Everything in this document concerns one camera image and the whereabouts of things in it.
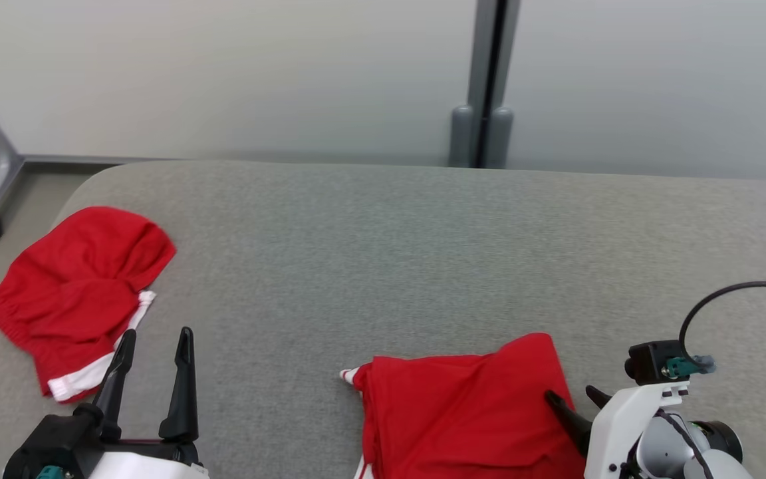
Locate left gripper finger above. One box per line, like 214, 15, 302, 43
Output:
158, 325, 199, 444
93, 328, 138, 441

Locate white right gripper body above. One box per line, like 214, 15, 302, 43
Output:
582, 380, 690, 479

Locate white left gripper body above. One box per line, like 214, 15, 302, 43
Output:
2, 404, 211, 479

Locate red white basketball jersey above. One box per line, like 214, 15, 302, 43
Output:
340, 333, 586, 479

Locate red shorts white trim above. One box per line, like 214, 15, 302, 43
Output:
0, 206, 178, 404

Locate teal right camera connector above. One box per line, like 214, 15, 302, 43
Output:
664, 355, 717, 379

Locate black right camera cable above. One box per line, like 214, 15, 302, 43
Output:
678, 281, 766, 363

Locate grey rounded partition post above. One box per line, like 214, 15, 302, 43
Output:
449, 0, 495, 168
495, 0, 522, 170

